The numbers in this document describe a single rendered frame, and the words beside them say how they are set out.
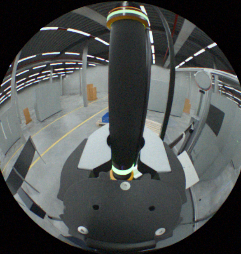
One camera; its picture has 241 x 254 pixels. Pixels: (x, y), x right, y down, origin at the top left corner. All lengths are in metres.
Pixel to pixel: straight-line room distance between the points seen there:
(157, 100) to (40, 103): 7.42
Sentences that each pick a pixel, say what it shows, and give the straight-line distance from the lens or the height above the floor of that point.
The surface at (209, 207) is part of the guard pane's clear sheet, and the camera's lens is 0.93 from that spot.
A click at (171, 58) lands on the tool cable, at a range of 0.16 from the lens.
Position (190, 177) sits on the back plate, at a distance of 0.58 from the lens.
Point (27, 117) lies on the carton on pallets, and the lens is 8.27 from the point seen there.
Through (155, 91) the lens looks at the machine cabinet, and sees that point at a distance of 5.54.
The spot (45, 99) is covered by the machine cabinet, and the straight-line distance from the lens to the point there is 6.42.
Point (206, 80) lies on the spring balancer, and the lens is 0.75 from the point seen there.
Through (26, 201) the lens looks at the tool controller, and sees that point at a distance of 0.84.
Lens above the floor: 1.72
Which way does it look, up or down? 31 degrees down
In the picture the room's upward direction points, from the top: 2 degrees clockwise
